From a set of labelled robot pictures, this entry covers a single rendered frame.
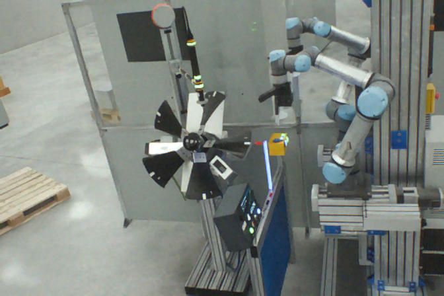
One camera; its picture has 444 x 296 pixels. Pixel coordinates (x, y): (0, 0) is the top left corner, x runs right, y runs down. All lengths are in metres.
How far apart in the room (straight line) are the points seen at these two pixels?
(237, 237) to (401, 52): 1.17
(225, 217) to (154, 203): 2.24
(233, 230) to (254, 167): 1.66
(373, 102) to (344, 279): 1.46
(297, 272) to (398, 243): 0.92
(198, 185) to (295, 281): 1.14
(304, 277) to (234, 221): 1.58
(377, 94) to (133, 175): 2.59
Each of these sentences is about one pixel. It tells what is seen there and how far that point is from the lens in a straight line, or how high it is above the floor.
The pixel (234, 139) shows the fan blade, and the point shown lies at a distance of 2.71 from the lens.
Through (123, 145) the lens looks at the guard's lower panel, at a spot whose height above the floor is 0.83.
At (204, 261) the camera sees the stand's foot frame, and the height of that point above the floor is 0.07.
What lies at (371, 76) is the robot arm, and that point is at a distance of 2.13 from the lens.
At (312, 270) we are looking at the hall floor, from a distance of 3.48.
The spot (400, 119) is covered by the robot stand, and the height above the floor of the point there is 1.34.
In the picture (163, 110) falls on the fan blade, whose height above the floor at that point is 1.37.
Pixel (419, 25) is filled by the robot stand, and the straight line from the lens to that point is 2.30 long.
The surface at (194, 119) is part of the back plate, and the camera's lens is 3.06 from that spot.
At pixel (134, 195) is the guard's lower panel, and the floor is 0.32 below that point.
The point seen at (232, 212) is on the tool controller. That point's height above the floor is 1.25.
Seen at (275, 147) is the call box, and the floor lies 1.04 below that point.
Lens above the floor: 2.31
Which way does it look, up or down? 25 degrees down
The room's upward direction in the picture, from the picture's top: 10 degrees counter-clockwise
